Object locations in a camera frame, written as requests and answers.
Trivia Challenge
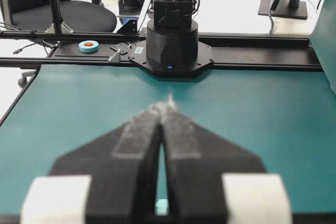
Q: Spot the teal side panel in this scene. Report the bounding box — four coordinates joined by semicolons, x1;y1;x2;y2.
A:
310;0;335;91

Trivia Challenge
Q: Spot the black mounting plate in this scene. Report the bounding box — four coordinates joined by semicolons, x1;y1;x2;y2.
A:
129;40;214;78

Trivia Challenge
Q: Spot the black cable on floor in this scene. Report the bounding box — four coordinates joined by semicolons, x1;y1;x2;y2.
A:
12;40;50;55

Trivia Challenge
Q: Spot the black aluminium rail frame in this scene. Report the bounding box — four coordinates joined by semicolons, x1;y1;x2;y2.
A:
1;0;322;71

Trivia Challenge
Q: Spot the silver corner bracket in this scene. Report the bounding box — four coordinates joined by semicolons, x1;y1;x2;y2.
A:
108;49;121;63

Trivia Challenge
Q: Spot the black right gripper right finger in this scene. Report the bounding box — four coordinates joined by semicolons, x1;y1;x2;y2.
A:
157;103;292;224

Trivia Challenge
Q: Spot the black office chair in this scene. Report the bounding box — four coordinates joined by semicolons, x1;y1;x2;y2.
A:
1;0;117;33

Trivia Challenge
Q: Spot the black monitor stand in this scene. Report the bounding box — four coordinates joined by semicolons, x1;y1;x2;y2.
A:
258;0;308;20

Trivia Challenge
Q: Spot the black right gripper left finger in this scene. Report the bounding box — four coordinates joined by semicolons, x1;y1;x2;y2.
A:
20;103;164;224

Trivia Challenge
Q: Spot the teal tape roll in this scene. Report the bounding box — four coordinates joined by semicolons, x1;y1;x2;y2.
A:
78;40;99;53

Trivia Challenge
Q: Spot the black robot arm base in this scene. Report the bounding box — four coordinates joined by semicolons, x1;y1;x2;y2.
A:
146;0;200;73

